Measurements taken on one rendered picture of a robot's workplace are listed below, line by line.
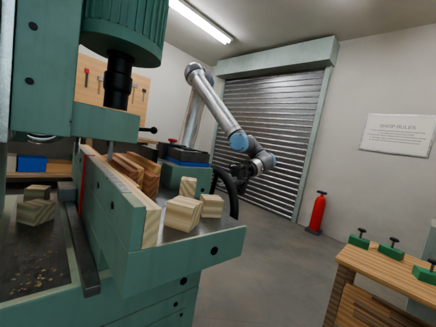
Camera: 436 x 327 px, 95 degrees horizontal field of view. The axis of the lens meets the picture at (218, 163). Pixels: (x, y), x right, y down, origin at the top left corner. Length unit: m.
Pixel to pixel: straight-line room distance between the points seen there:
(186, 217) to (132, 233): 0.09
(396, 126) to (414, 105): 0.27
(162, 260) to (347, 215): 3.04
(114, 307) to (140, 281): 0.15
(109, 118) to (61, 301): 0.33
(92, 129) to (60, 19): 0.19
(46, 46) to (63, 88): 0.07
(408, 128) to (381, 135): 0.24
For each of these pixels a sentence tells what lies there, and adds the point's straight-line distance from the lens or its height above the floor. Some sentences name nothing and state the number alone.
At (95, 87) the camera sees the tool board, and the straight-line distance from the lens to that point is 3.88.
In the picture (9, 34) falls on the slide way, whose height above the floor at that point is 1.14.
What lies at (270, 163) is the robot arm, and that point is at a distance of 1.08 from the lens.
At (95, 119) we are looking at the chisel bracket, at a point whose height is 1.04.
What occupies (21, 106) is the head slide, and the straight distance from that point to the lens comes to 0.46.
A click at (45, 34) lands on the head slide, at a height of 1.16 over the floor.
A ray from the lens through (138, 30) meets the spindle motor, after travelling 0.50.
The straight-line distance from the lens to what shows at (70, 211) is 0.60.
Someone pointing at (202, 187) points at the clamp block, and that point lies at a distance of 0.58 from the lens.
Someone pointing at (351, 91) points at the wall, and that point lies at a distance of 3.36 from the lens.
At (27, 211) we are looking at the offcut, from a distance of 0.58.
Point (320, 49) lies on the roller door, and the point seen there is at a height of 2.49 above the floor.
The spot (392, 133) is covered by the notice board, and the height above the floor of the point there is 1.48.
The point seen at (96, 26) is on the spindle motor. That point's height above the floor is 1.21.
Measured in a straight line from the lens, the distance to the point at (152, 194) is 0.44.
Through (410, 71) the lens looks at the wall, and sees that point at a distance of 3.35.
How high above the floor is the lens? 1.04
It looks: 6 degrees down
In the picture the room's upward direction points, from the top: 10 degrees clockwise
